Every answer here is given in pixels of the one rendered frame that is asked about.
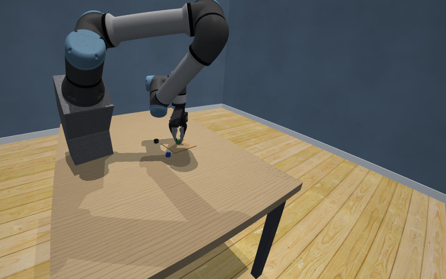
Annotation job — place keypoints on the tan square mat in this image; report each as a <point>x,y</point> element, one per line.
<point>172,146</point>

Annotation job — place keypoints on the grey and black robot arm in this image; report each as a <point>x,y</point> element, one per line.
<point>85,50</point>

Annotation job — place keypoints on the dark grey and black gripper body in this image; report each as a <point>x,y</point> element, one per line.
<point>185,114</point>

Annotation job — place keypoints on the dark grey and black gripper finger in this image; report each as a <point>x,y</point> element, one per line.
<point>182,131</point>
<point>173,131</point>

